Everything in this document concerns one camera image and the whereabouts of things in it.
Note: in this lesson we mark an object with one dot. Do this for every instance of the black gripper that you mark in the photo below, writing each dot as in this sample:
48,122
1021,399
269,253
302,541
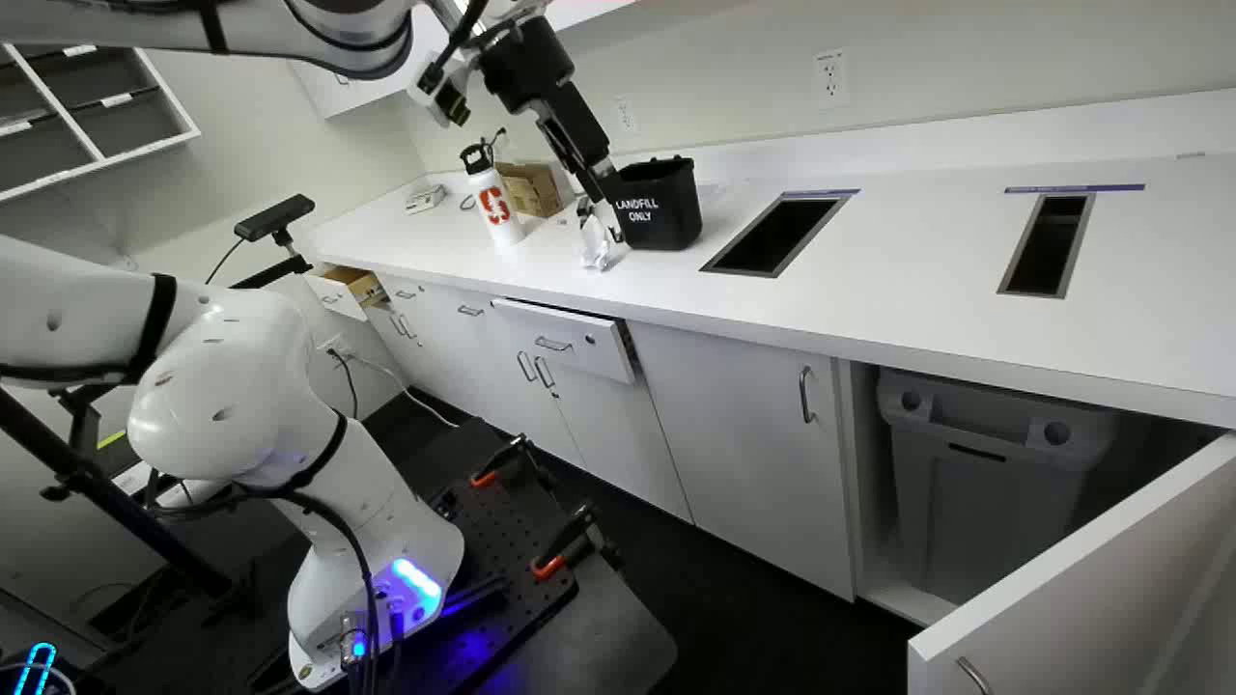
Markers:
530,69

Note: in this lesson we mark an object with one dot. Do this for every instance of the white drawer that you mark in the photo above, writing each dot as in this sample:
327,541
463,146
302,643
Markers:
565,338
349,292

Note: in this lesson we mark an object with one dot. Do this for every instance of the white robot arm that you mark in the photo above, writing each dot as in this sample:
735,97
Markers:
220,374

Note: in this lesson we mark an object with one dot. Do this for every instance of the white open cabinet door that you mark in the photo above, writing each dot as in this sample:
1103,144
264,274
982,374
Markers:
1097,610

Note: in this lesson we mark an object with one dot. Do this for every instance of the brown cardboard box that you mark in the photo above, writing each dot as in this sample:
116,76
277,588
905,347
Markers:
534,186

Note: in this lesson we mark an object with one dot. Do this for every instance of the white red water bottle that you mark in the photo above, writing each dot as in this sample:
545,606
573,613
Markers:
493,195

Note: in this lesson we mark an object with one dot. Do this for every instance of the black landfill bin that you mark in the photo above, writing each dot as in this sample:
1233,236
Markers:
657,200

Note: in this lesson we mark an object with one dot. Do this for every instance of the small grey object on counter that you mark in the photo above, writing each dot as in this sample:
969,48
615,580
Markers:
422,199

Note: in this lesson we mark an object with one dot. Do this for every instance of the orange black clamp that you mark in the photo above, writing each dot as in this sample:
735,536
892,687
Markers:
573,541
517,451

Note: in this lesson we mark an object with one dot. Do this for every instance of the grey trash can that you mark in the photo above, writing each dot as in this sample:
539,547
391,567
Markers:
982,476

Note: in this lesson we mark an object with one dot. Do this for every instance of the black camera on stand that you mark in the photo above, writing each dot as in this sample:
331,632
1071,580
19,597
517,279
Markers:
277,221

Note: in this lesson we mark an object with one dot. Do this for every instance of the white cabinet door with handle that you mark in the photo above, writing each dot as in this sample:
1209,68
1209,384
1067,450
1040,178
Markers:
754,437

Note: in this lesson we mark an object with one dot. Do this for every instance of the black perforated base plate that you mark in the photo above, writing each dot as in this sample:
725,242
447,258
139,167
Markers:
503,565

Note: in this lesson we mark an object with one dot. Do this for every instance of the white wall shelf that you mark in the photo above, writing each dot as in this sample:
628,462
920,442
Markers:
77,108

